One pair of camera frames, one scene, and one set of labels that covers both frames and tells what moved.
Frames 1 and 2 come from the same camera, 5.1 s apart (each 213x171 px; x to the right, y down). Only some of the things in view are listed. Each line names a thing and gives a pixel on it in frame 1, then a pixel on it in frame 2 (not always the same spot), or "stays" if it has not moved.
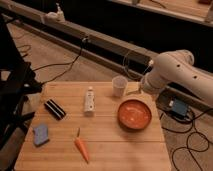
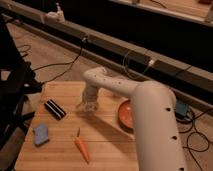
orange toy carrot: (79, 143) stays
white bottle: (89, 100) stays
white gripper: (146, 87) → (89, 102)
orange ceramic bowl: (134, 114) stays
